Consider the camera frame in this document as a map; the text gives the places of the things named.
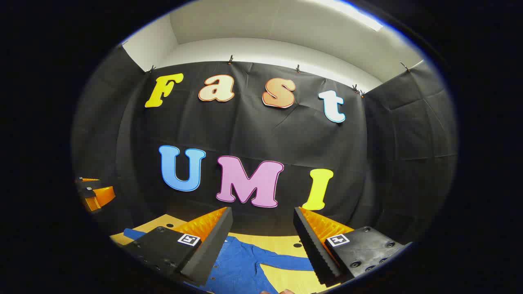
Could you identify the blue shirt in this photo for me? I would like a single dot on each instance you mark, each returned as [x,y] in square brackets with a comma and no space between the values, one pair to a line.
[241,265]

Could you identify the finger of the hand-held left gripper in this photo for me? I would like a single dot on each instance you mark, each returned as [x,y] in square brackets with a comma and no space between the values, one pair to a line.
[102,198]

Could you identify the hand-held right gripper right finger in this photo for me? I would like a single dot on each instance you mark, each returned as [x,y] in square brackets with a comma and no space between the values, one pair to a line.
[312,245]

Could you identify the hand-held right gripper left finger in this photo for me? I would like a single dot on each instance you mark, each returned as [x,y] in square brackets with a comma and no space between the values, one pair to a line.
[212,249]

